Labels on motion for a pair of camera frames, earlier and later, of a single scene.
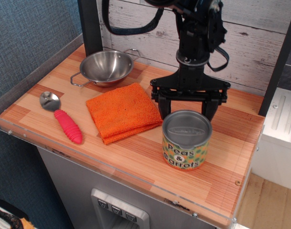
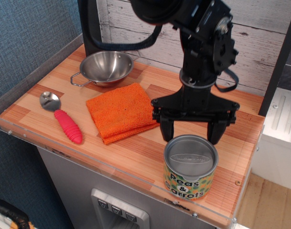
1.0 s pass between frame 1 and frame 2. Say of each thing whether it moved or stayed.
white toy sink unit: stayed
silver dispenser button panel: stayed
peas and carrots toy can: moved
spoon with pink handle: stayed
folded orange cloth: stayed
